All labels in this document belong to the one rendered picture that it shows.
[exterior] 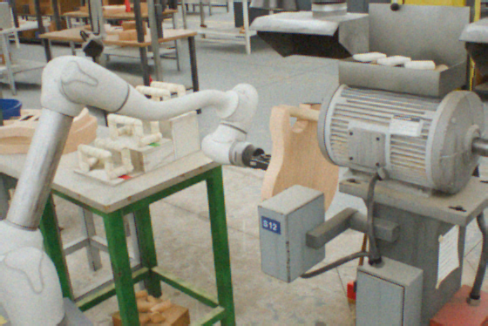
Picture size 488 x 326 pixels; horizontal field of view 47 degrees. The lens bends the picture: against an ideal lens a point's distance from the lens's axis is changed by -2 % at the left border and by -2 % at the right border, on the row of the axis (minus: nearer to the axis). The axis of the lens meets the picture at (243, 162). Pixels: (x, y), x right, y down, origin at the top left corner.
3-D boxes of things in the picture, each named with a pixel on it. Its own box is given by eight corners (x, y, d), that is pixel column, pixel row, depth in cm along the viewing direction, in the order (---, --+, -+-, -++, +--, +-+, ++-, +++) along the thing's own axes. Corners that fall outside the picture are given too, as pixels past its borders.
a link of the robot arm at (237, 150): (227, 167, 197) (240, 171, 193) (229, 141, 195) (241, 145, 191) (246, 164, 204) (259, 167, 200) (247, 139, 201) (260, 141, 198)
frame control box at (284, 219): (381, 285, 153) (383, 197, 144) (335, 324, 139) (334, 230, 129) (308, 257, 169) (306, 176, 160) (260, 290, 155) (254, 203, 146)
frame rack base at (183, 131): (201, 150, 243) (197, 111, 237) (175, 161, 233) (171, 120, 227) (158, 139, 260) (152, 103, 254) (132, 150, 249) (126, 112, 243)
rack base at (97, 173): (145, 173, 222) (145, 171, 222) (114, 187, 211) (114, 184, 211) (102, 160, 239) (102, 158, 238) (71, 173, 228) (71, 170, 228)
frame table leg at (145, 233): (163, 300, 304) (140, 139, 272) (155, 304, 300) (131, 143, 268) (157, 296, 307) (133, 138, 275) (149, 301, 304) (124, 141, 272)
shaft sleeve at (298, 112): (328, 111, 164) (324, 121, 164) (334, 115, 167) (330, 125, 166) (280, 102, 176) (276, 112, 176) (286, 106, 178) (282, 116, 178)
